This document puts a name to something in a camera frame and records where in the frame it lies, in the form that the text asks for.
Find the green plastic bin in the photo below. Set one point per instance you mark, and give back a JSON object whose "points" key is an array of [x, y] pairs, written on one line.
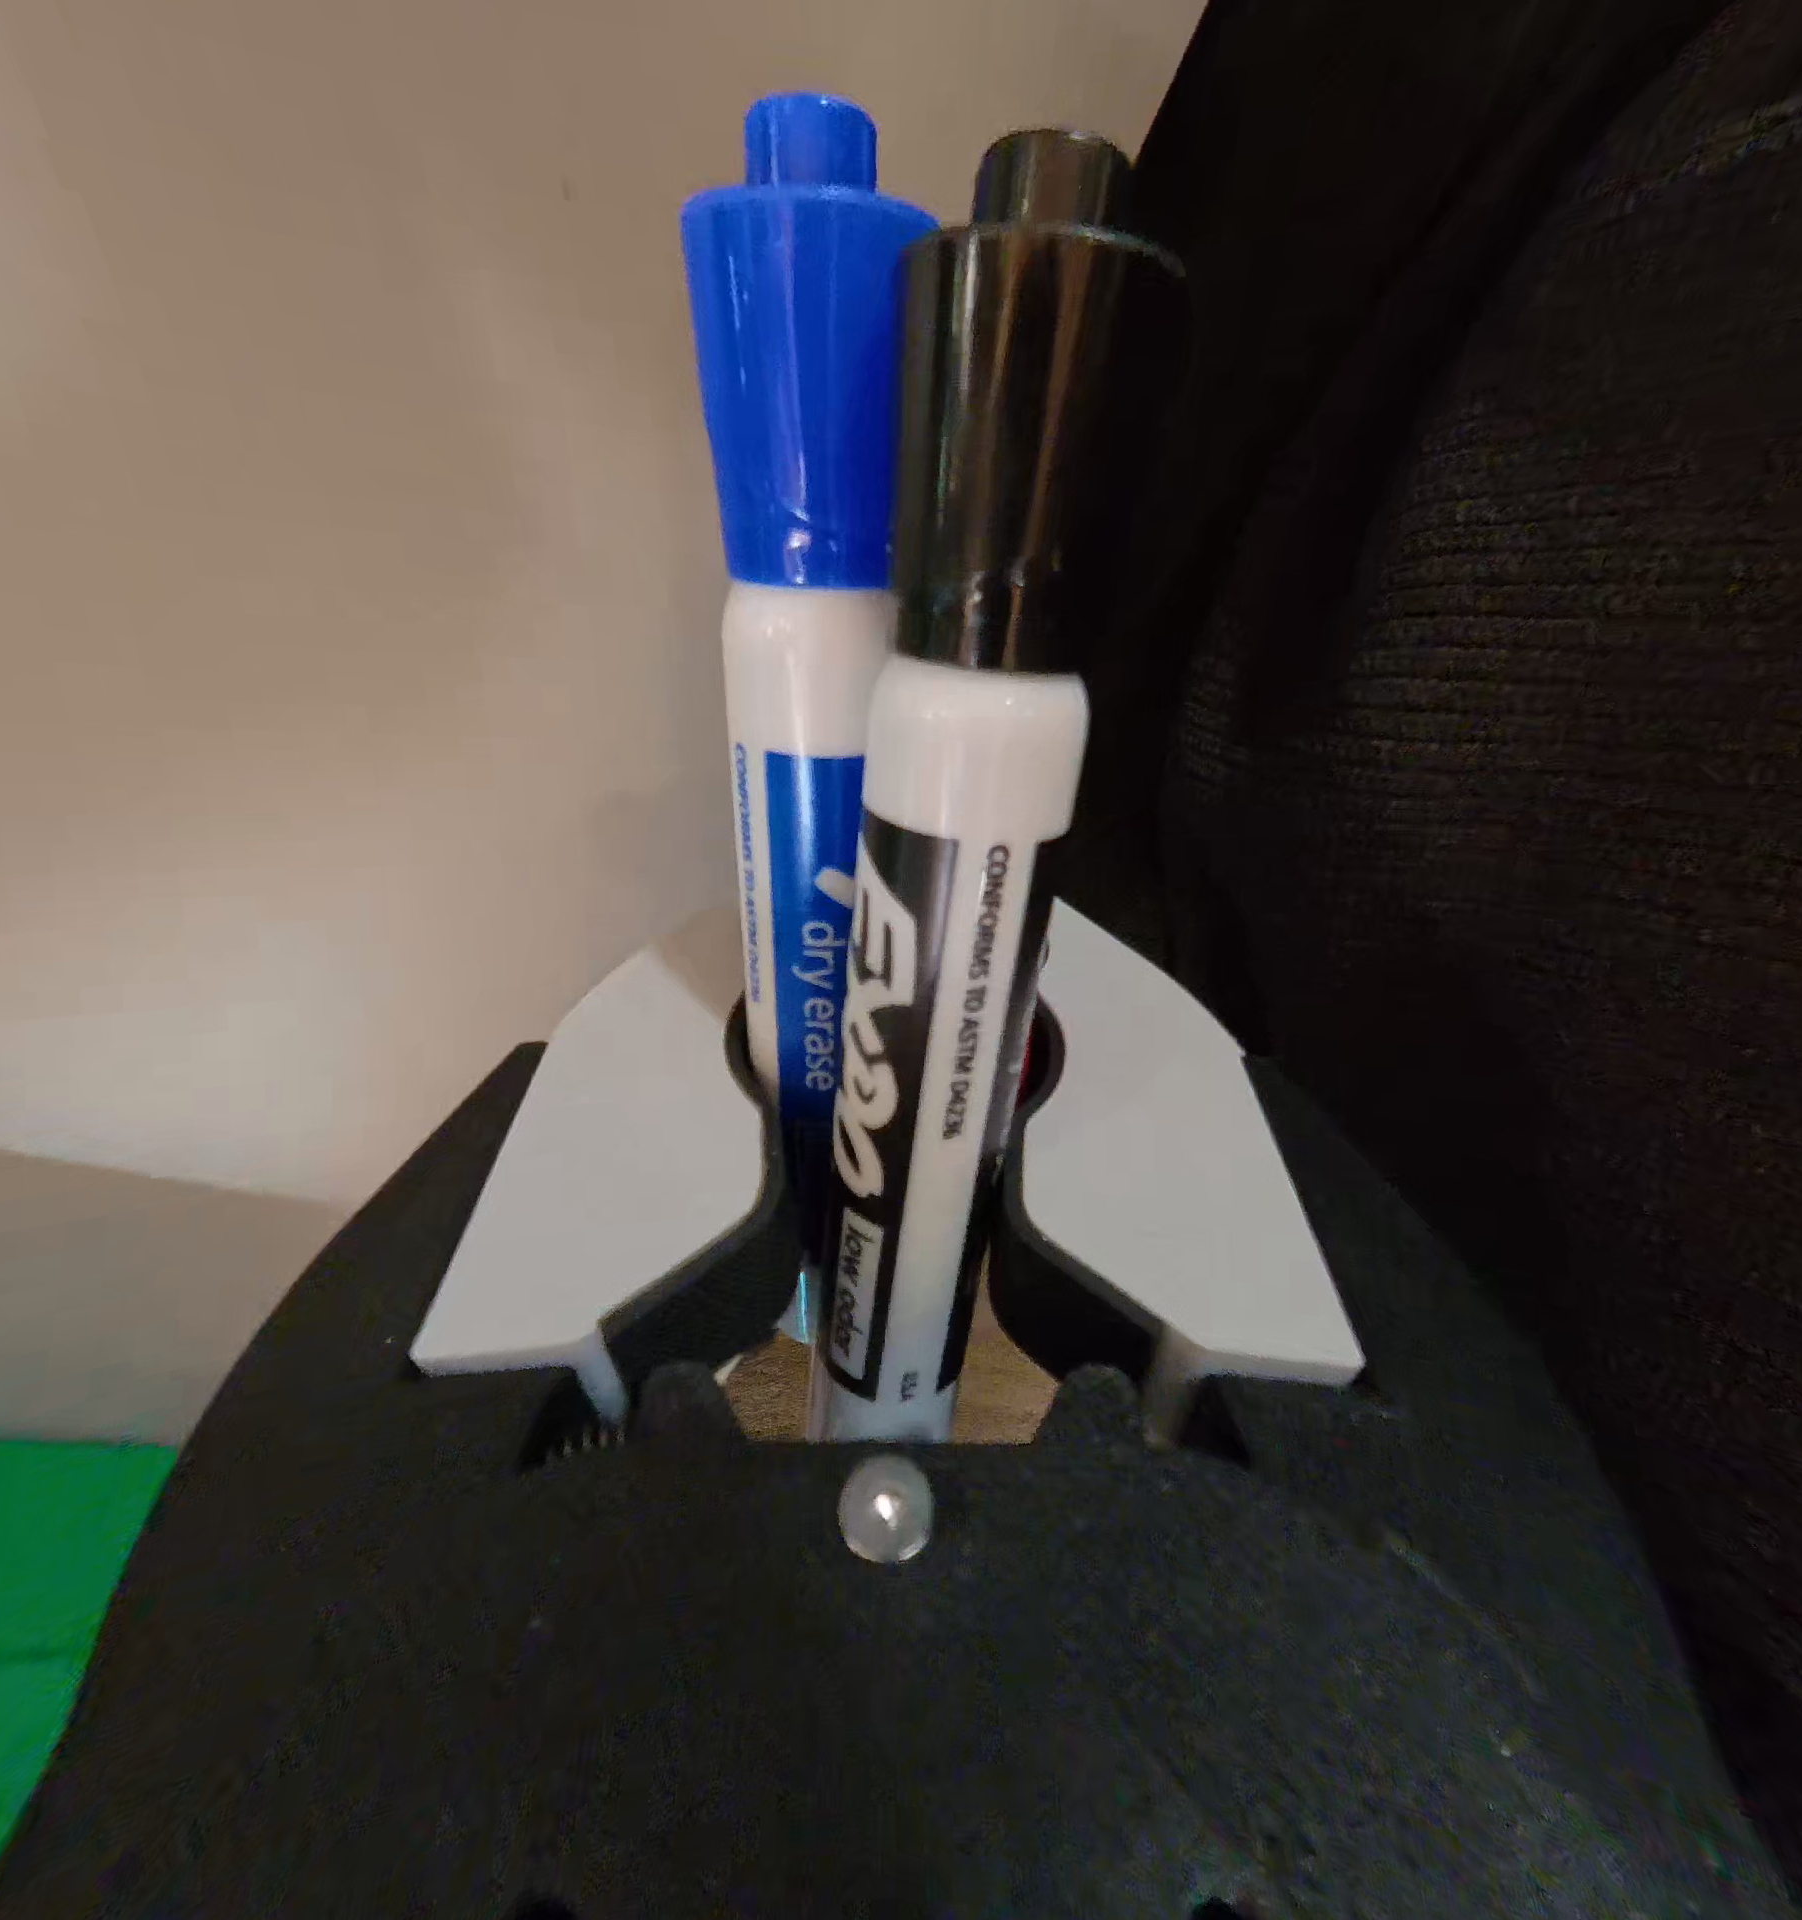
{"points": [[32, 1620]]}

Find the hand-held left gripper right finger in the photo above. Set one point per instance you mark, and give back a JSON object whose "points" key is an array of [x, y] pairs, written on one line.
{"points": [[1186, 1199]]}

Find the black dry erase marker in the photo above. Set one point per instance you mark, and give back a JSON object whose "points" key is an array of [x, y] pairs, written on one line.
{"points": [[1021, 450]]}

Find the red dry erase marker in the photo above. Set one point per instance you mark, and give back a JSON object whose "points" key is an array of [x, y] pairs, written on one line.
{"points": [[1045, 1050]]}

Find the blue dry erase marker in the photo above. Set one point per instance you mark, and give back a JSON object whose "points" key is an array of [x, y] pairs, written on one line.
{"points": [[796, 392]]}

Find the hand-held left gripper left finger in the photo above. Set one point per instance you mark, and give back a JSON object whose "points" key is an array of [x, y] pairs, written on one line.
{"points": [[601, 1199]]}

